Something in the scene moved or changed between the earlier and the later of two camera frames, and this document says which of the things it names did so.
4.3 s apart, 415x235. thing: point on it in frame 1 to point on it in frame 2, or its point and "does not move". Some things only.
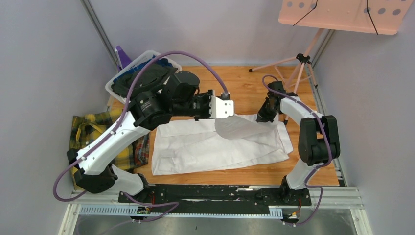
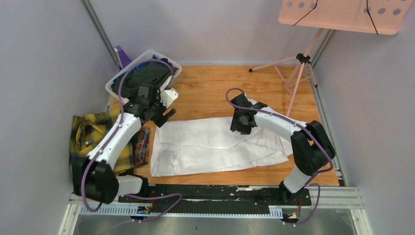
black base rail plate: (215, 199) does not move
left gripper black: (207, 96) to (160, 122)
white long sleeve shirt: (182, 146) does not move
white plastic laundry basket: (141, 59) does not move
